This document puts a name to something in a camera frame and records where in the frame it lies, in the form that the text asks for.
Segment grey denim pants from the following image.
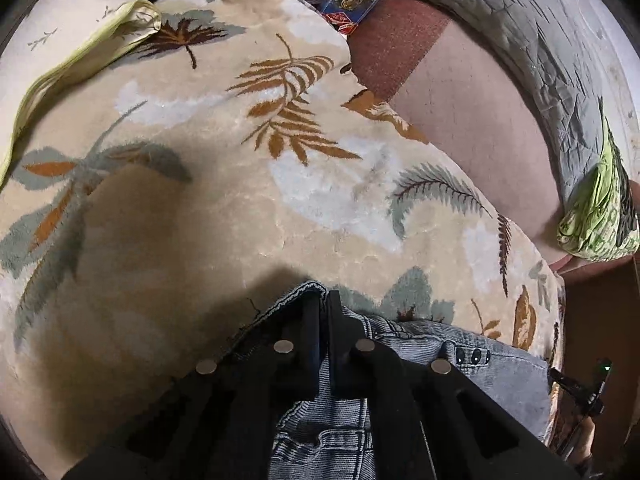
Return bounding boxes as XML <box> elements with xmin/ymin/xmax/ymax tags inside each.
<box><xmin>243</xmin><ymin>282</ymin><xmax>550</xmax><ymax>479</ymax></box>

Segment grey quilted pillow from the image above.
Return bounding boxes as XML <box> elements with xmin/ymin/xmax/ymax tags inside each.
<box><xmin>349</xmin><ymin>0</ymin><xmax>637</xmax><ymax>206</ymax></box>

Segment green patterned folded cloth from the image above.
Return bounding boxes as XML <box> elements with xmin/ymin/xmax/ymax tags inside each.
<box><xmin>556</xmin><ymin>100</ymin><xmax>639</xmax><ymax>261</ymax></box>

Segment white patterned pillow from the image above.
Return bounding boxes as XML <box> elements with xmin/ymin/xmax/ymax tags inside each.
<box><xmin>1</xmin><ymin>0</ymin><xmax>162</xmax><ymax>176</ymax></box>

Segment leaf pattern fleece blanket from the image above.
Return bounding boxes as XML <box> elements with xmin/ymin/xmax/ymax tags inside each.
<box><xmin>1</xmin><ymin>0</ymin><xmax>562</xmax><ymax>479</ymax></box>

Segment blue snack packet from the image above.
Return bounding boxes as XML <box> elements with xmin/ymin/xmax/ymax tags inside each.
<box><xmin>320</xmin><ymin>0</ymin><xmax>378</xmax><ymax>37</ymax></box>

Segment pink brown bolster blanket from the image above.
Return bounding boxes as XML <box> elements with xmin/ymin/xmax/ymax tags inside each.
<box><xmin>349</xmin><ymin>0</ymin><xmax>570</xmax><ymax>270</ymax></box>

